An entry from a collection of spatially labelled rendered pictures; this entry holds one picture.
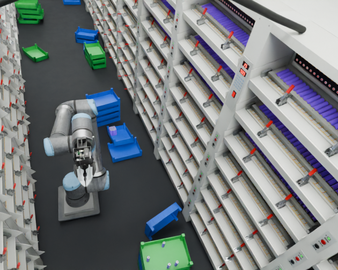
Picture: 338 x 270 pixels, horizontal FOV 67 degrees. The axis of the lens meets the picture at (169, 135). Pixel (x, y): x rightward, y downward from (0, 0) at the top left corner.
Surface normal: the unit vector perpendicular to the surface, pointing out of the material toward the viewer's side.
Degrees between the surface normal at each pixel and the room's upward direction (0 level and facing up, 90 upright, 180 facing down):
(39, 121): 0
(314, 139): 16
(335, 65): 0
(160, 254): 0
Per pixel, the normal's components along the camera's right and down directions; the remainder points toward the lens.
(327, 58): 0.14, -0.67
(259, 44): -0.91, 0.20
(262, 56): 0.39, 0.71
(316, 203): -0.12, -0.59
